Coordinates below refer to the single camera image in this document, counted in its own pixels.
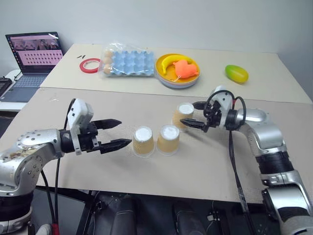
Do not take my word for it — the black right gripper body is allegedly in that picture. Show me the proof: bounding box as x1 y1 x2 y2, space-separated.
203 99 222 128

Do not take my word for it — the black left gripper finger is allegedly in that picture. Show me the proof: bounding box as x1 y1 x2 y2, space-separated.
93 118 123 131
99 138 133 155

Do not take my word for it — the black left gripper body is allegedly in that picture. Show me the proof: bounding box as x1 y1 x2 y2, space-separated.
78 121 102 154

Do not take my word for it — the tan paper cup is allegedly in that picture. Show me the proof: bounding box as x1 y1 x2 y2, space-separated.
171 102 195 133
132 125 156 158
156 124 181 156

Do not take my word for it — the yellow plate stack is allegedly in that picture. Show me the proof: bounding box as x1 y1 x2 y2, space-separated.
155 53 201 90

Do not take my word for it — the orange heart plush toy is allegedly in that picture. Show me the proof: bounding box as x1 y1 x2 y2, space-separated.
173 59 199 80

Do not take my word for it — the green yellow toy mango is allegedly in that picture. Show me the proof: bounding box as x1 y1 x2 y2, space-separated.
224 64 249 85

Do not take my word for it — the yellow toy banana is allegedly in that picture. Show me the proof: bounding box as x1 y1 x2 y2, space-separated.
159 55 194 75

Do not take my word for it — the red tape roll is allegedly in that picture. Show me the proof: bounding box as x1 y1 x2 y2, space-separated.
78 58 102 74

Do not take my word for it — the dark rounded shape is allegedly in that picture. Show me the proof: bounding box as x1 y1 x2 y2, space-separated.
87 192 150 235
171 199 216 235

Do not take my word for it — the blue egg tray in bag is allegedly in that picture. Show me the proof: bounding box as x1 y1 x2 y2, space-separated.
99 43 157 79

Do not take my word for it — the grey open laptop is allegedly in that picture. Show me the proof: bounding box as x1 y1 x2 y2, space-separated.
0 31 66 103

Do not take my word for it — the black electronic device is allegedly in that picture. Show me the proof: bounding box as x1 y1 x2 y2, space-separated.
0 76 13 99

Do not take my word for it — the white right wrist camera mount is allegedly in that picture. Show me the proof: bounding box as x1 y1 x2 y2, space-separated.
209 85 233 128

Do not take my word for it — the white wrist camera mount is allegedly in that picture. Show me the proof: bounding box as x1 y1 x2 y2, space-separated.
66 98 94 156
209 85 233 128

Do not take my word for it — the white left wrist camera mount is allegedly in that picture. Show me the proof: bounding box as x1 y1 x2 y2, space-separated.
66 98 94 156

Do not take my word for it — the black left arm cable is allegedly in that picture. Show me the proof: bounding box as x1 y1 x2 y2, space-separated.
40 98 76 235

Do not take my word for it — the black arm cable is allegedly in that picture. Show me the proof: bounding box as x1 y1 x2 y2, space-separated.
228 95 253 235
40 98 76 235

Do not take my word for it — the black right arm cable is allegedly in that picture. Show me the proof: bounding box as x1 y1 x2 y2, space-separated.
228 95 253 235

